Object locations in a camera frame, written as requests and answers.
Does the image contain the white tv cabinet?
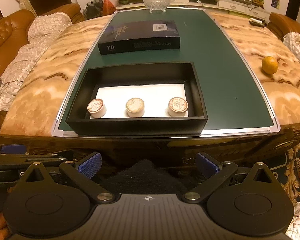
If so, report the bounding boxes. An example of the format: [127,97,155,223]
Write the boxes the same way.
[115,0,270,22]

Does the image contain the dark blue box lid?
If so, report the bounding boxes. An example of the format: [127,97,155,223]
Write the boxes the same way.
[97,20,180,55]

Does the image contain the brown-lidded white capsule cup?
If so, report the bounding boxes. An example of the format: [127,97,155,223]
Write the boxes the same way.
[126,98,145,118]

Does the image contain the brown leather armchair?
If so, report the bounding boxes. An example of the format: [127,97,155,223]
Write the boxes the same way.
[267,12,300,41]

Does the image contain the person's left hand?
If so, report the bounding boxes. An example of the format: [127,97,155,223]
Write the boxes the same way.
[0,212,10,240]

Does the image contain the red-rimmed white capsule cup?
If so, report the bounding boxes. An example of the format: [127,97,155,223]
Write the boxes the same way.
[87,98,106,119]

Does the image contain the clear crystal glass bowl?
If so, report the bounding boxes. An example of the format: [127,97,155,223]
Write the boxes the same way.
[143,0,171,12]

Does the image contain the white quilted sofa cover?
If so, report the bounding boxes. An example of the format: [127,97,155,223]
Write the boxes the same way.
[0,12,72,111]

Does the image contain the orange fruit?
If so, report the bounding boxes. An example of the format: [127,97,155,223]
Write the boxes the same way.
[262,56,278,75]

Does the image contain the black open box tray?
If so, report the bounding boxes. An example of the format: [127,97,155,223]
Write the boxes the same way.
[66,62,208,137]

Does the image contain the red-lidded white capsule cup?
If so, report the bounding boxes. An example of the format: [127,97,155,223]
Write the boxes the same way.
[168,97,189,117]

